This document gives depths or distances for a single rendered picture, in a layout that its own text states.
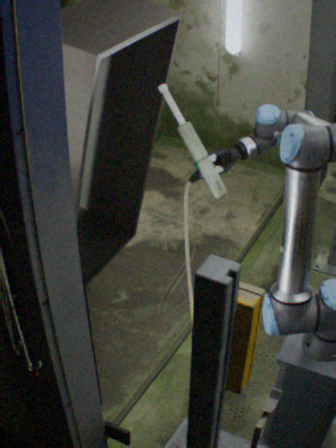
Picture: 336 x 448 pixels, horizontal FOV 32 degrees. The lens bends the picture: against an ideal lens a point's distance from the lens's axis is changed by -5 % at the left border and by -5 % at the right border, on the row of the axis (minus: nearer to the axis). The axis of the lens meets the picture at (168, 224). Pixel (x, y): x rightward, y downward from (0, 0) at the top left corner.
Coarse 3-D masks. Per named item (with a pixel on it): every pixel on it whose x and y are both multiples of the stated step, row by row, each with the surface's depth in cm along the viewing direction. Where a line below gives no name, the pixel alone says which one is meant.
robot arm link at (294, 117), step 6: (288, 114) 229; (294, 114) 228; (300, 114) 223; (306, 114) 220; (312, 114) 229; (288, 120) 228; (294, 120) 225; (300, 120) 218; (306, 120) 211; (312, 120) 206; (318, 120) 203; (330, 126) 175; (330, 162) 177
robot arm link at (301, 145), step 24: (288, 144) 173; (312, 144) 172; (288, 168) 179; (312, 168) 175; (288, 192) 182; (312, 192) 179; (288, 216) 185; (312, 216) 183; (288, 240) 188; (312, 240) 188; (288, 264) 191; (288, 288) 194; (264, 312) 205; (288, 312) 196; (312, 312) 197
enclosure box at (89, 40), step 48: (96, 0) 219; (144, 0) 227; (96, 48) 184; (144, 48) 241; (96, 96) 267; (144, 96) 254; (96, 144) 282; (144, 144) 268; (96, 192) 298; (144, 192) 283; (96, 240) 293
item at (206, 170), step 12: (168, 96) 228; (180, 120) 228; (180, 132) 228; (192, 132) 227; (192, 144) 226; (192, 156) 229; (204, 156) 226; (204, 168) 226; (192, 180) 243; (204, 180) 229; (216, 180) 226; (216, 192) 225
